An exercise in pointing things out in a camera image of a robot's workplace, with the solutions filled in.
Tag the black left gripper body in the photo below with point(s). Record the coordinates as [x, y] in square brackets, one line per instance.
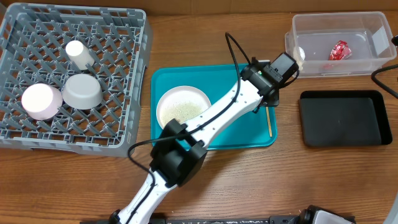
[272, 102]

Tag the wooden chopstick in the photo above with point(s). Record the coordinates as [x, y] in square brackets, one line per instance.
[269, 122]

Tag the white napkin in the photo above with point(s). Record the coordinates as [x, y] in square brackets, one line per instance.
[299, 56]

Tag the red snack wrapper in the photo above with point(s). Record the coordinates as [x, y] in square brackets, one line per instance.
[340, 51]

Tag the large white plate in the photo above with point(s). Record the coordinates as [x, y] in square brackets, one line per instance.
[181, 103]

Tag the white cup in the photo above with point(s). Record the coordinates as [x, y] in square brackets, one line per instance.
[79, 54]

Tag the grey bowl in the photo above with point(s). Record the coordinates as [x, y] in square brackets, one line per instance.
[82, 91]

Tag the grey plastic dish rack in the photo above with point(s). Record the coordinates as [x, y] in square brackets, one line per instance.
[33, 41]

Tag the white pink bowl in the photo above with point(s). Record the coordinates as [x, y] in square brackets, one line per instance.
[41, 101]

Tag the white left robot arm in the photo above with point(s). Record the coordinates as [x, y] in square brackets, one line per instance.
[180, 150]

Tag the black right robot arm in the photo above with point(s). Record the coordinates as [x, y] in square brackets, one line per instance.
[318, 215]

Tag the teal plastic serving tray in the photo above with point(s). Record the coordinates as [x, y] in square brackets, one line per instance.
[250, 130]

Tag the clear plastic bin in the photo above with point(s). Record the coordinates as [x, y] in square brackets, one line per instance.
[368, 35]

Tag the black plastic tray bin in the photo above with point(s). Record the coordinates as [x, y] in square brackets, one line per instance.
[344, 118]

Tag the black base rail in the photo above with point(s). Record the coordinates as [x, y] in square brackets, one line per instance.
[271, 220]

